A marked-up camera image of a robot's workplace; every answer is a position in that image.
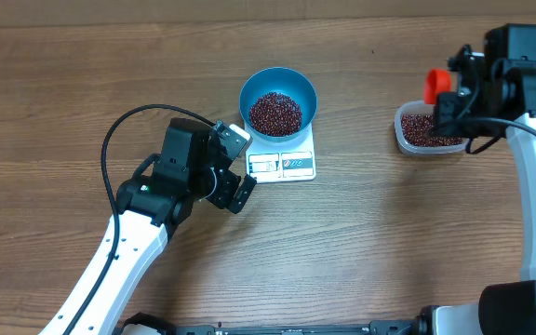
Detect orange plastic measuring scoop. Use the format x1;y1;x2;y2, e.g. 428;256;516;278
423;69;452;104

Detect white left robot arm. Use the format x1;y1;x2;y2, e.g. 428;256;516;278
43;118;256;334

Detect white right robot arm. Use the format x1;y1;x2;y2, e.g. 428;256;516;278
410;23;536;334

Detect white digital kitchen scale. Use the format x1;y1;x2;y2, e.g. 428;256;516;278
245;125;317;183

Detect red beans in bowl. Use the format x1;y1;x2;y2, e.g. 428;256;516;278
248;92;302;137

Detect teal blue bowl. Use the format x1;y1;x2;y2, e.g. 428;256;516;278
238;67;318;141

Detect clear plastic food container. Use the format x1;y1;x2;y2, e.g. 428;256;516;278
394;100;466;155

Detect red adzuki beans in container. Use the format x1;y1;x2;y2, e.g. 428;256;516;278
401;114;463;147

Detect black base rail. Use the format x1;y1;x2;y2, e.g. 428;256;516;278
112;313;414;335

